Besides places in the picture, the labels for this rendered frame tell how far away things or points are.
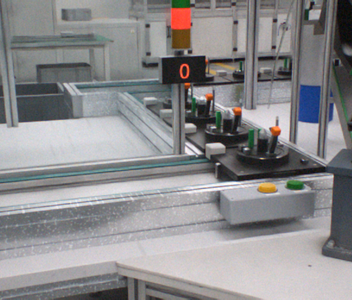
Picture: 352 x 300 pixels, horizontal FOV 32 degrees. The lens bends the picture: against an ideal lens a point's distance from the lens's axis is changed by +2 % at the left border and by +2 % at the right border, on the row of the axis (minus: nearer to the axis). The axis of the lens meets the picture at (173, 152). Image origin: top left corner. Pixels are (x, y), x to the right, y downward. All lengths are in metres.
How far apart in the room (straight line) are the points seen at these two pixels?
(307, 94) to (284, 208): 1.17
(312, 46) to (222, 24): 8.46
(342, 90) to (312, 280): 0.67
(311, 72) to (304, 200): 1.16
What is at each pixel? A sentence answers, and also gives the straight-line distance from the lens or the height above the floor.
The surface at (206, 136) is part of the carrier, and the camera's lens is 1.83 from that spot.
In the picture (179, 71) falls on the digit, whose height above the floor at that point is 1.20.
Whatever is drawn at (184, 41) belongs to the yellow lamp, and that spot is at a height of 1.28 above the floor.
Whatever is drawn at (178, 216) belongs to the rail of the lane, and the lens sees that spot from 1.40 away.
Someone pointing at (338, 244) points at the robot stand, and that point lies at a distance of 1.34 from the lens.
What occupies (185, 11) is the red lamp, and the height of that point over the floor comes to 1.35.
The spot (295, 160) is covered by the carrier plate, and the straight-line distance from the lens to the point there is 1.62.
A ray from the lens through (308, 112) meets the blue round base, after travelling 2.53.
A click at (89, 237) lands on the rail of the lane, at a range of 1.37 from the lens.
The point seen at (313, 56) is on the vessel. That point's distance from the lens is 2.50.
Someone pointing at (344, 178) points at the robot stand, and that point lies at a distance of 1.29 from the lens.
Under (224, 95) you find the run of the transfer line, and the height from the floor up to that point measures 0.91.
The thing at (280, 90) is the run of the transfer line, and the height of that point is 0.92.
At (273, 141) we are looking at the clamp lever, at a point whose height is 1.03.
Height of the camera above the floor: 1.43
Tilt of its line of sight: 16 degrees down
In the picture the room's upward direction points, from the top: 1 degrees counter-clockwise
